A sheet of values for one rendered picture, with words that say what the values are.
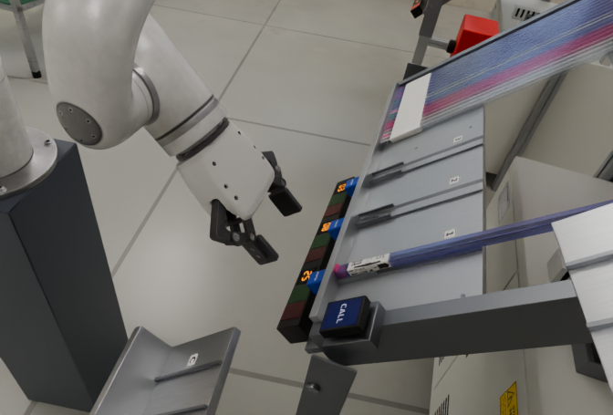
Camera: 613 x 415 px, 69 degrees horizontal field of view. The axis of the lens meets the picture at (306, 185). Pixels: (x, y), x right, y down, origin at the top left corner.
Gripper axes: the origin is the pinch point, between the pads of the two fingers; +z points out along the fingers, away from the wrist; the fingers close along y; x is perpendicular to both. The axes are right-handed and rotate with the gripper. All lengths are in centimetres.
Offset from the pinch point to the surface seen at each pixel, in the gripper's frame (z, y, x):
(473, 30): 15, -91, 18
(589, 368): 41.5, -5.1, 24.8
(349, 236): 9.2, -7.0, 3.5
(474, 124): 10.2, -27.9, 21.1
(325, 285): 8.0, 3.1, 3.3
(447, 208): 10.2, -8.4, 17.9
